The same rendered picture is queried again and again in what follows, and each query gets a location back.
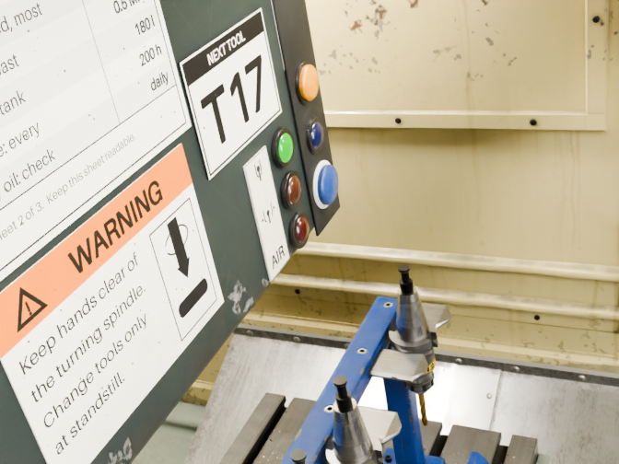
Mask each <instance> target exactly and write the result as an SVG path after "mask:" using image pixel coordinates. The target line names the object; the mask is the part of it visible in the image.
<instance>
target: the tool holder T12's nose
mask: <svg viewBox="0 0 619 464"><path fill-rule="evenodd" d="M434 378H435V377H434V372H433V371H432V372H431V373H429V374H428V375H425V376H423V377H420V378H418V379H417V380H415V381H414V382H412V383H411V382H403V383H404V386H405V387H407V388H408V389H409V390H411V391H412V392H413V393H415V394H424V393H426V392H427V391H428V390H429V389H431V388H432V387H433V386H434Z"/></svg>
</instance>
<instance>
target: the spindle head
mask: <svg viewBox="0 0 619 464"><path fill-rule="evenodd" d="M159 2H160V6H161V10H162V14H163V17H164V21H165V24H166V28H167V32H168V35H169V42H170V46H171V49H172V53H173V56H174V60H175V64H176V67H177V71H178V75H179V79H180V82H181V88H182V92H183V96H184V99H185V103H186V107H187V111H188V113H189V117H190V121H191V125H192V126H191V127H190V128H189V129H188V130H186V131H185V132H184V133H182V134H181V135H180V136H179V137H177V138H176V139H175V140H174V141H173V142H171V143H170V144H169V145H167V146H166V147H165V148H164V149H162V150H161V151H160V152H159V153H158V154H156V155H155V156H154V157H152V158H151V159H150V160H149V161H147V162H146V163H145V164H144V165H143V166H142V167H141V168H140V169H138V170H137V171H136V172H135V173H133V174H132V175H131V176H130V177H129V178H127V179H126V180H125V181H123V182H122V183H121V184H120V185H118V186H117V187H116V188H115V189H114V190H112V191H111V192H110V193H108V194H107V195H106V196H105V197H103V198H102V199H101V200H100V201H99V202H97V203H96V204H95V205H93V206H92V207H91V208H90V209H88V210H87V211H86V212H85V213H84V214H82V215H81V216H80V217H78V218H77V220H76V221H74V222H73V223H72V224H71V225H70V226H68V227H67V228H66V229H64V230H63V231H62V232H61V233H59V234H58V235H57V236H56V237H55V238H53V239H52V240H51V241H49V242H48V243H47V244H46V245H44V246H43V247H42V248H41V249H39V250H38V251H37V252H36V253H34V254H33V255H32V256H31V257H29V258H28V259H27V260H26V261H24V262H23V263H22V264H21V265H19V266H18V267H17V268H16V269H15V270H14V271H13V272H12V273H10V274H9V275H8V276H7V277H5V278H4V279H3V280H2V281H0V292H1V291H2V290H4V289H5V288H6V287H7V286H9V285H10V284H11V283H12V282H14V281H15V280H16V279H17V278H18V277H19V276H20V275H21V274H22V273H24V272H25V271H26V270H27V269H28V268H30V267H31V266H32V265H33V264H35V263H36V262H37V261H38V260H40V259H41V258H42V257H43V256H44V255H46V254H47V253H48V252H49V251H50V250H52V249H53V248H54V247H56V246H57V245H58V244H59V243H60V242H62V241H63V240H64V239H65V238H67V237H68V236H69V235H70V234H71V233H73V232H74V231H75V230H76V229H77V228H79V227H80V226H81V225H83V224H84V223H85V222H86V221H87V220H88V219H89V218H90V217H91V216H92V215H94V214H95V213H96V212H97V211H99V210H100V209H101V208H102V207H104V206H105V205H106V204H107V203H109V202H110V201H111V200H112V199H113V198H115V197H116V196H117V195H118V194H119V193H121V192H122V191H123V190H124V189H126V188H127V187H128V186H129V185H131V184H132V183H133V182H134V181H135V180H137V179H138V178H139V177H140V176H142V175H143V174H144V173H145V172H146V171H148V170H149V169H150V168H152V167H153V166H154V165H155V164H156V163H158V161H159V160H160V159H161V158H163V157H164V156H165V155H166V154H168V153H169V152H170V151H171V150H172V149H174V148H175V147H176V146H177V145H179V144H182V147H183V151H184V154H185V157H186V161H187V165H188V168H189V171H190V175H191V178H192V182H193V188H194V191H195V195H196V199H197V202H198V205H199V209H200V213H201V217H202V219H203V223H204V230H205V233H206V236H207V240H208V244H209V247H210V250H211V254H212V258H213V261H214V265H215V268H216V274H217V278H218V281H219V285H220V288H221V292H222V296H223V298H224V303H223V304H222V305H221V306H220V307H219V309H218V310H217V311H216V313H215V314H214V315H213V316H212V317H211V319H210V320H208V321H207V322H206V324H205V325H204V326H203V327H202V329H201V330H200V331H199V332H198V333H197V335H196V336H195V337H194V338H193V340H192V341H191V342H190V343H189V345H188V346H187V347H186V348H185V349H184V351H183V352H182V353H181V354H180V356H179V357H178V358H177V359H176V360H175V362H174V363H173V364H172V365H171V366H170V368H169V369H168V370H167V372H166V373H165V374H164V375H163V376H162V378H161V379H160V380H159V381H158V383H157V384H156V385H155V386H154V387H153V388H152V389H151V390H150V391H149V392H148V394H147V395H146V396H145V398H144V399H143V400H142V401H141V402H140V404H139V405H138V406H137V407H136V408H135V410H134V411H133V412H132V413H131V415H130V416H129V417H128V418H127V419H126V421H125V422H124V423H123V425H122V426H121V427H120V428H119V429H118V431H117V432H116V433H115V434H114V435H113V437H112V438H111V439H110V440H109V442H108V443H107V444H106V445H105V446H104V448H103V449H102V450H101V451H100V452H99V453H98V455H97V456H96V457H95V458H94V459H93V460H92V461H91V463H90V464H131V463H132V462H133V461H134V459H135V458H136V457H137V455H138V454H139V453H140V451H141V450H142V449H143V448H144V446H145V445H146V443H147V442H148V441H149V439H150V438H151V437H152V436H153V434H154V433H155V432H156V431H157V429H158V428H159V427H160V426H161V425H162V423H163V422H164V421H165V420H166V418H167V417H168V416H169V414H170V413H171V412H172V410H173V409H174V408H175V406H176V405H177V404H178V403H179V401H180V400H181V398H182V397H183V396H184V394H185V393H186V392H187V391H188V389H189V388H190V387H191V385H192V384H193V383H194V381H195V380H196V379H197V378H198V377H199V376H200V375H201V373H202V372H203V371H204V369H205V368H206V367H207V365H208V364H209V363H210V361H211V360H212V359H213V357H214V356H215V355H216V353H217V352H218V351H219V349H220V348H221V347H222V346H223V344H224V343H225V342H226V340H227V339H228V338H229V336H230V335H231V334H232V332H233V331H234V330H235V329H236V328H237V327H238V326H239V324H240V323H241V321H242V320H243V319H244V318H245V316H246V315H247V314H248V312H249V311H250V310H251V308H252V307H253V306H254V304H255V303H256V302H257V301H258V299H259V298H260V297H261V295H262V294H263V293H264V291H265V290H266V289H267V287H268V286H269V285H270V284H271V282H269V278H268V274H267V270H266V266H265V262H264V257H263V251H262V246H261V242H260V239H259V234H258V230H257V226H256V222H255V218H254V213H253V210H252V206H251V198H250V195H249V190H248V186H247V182H246V178H245V174H244V170H243V166H244V165H245V164H246V163H247V162H248V161H249V160H250V159H251V158H252V157H253V156H254V155H255V154H256V153H258V152H259V151H260V150H261V149H262V148H263V147H264V146H265V145H266V149H267V154H268V157H269V162H270V167H271V171H272V175H273V180H274V187H275V192H276V197H277V201H278V205H279V210H280V215H281V218H282V223H283V228H284V232H285V236H286V244H287V248H288V253H289V259H290V258H291V257H292V256H293V254H294V253H295V252H296V250H297V249H295V248H294V247H293V246H292V244H291V242H290V239H289V225H290V221H291V218H292V216H293V215H294V213H295V212H297V211H303V212H305V213H306V215H307V216H308V218H309V232H311V230H312V229H313V228H314V223H313V218H312V212H311V208H310V199H309V194H308V189H307V184H306V180H305V174H304V169H303V165H302V160H301V155H300V150H299V145H298V137H297V131H296V126H295V122H294V117H293V111H292V107H291V102H290V97H289V92H288V87H287V82H286V73H285V70H284V66H283V61H282V55H281V51H280V46H279V41H278V36H277V31H276V26H275V22H274V12H273V8H272V3H271V0H159ZM259 7H261V8H262V12H263V21H264V25H265V30H266V35H267V40H268V44H269V49H270V54H271V58H272V63H273V68H274V77H275V82H276V86H277V91H278V96H279V100H280V105H281V110H282V112H281V113H280V114H279V115H278V116H277V117H276V118H275V119H274V120H272V121H271V122H270V123H269V124H268V125H267V126H266V127H265V128H264V129H263V130H262V131H261V132H260V133H259V134H258V135H256V136H255V137H254V138H253V139H252V140H251V141H250V142H249V143H248V144H247V145H246V146H245V147H244V148H243V149H242V150H240V151H239V152H238V153H237V154H236V155H235V156H234V157H233V158H232V159H231V160H230V161H229V162H228V163H227V164H226V165H225V166H224V167H223V168H222V169H220V170H219V171H218V172H217V174H216V175H215V176H214V177H213V178H212V179H211V180H208V179H207V177H206V174H205V170H204V163H203V160H202V157H201V153H200V149H199V145H198V142H197V138H196V134H195V130H194V127H193V121H192V117H191V113H190V110H189V106H188V102H187V98H186V95H185V91H184V88H183V84H182V81H181V74H180V70H179V67H178V62H180V61H181V60H183V59H184V58H186V57H187V56H189V55H190V54H191V53H193V52H195V51H196V50H198V49H199V48H201V47H202V46H204V45H205V44H207V43H208V42H209V41H211V40H212V39H213V38H215V37H216V36H218V35H219V34H221V33H222V32H224V31H225V30H227V29H229V28H230V27H232V26H233V25H235V24H236V23H238V22H239V21H240V20H242V19H243V18H245V17H246V16H248V15H249V14H250V13H252V12H253V11H255V10H256V9H258V8H259ZM282 127H285V128H287V129H288V130H289V131H290V132H291V134H292V136H293V140H294V155H293V158H292V160H291V162H290V164H289V165H288V166H287V167H286V168H279V167H278V166H277V165H276V164H275V162H274V160H273V156H272V141H273V137H274V134H275V132H276V131H277V130H278V129H279V128H282ZM289 170H295V171H296V172H297V173H298V175H299V176H300V178H301V183H302V194H301V199H300V202H299V204H298V206H297V207H296V208H295V209H293V210H289V209H286V208H285V206H284V205H283V203H282V199H281V183H282V179H283V177H284V176H285V174H286V173H287V172H288V171H289ZM0 464H47V463H46V461H45V458H44V456H43V454H42V453H41V449H40V447H39V445H38V443H37V440H36V438H35V436H34V434H33V433H32V430H31V428H30V426H29V422H28V420H27V418H26V416H25V414H24V412H23V410H22V408H21V406H20V403H19V401H18V398H17V396H16V393H15V391H14V390H13V388H12V386H11V383H10V381H9V379H8V377H7V374H6V371H5V370H4V368H3V365H2V363H1V361H0Z"/></svg>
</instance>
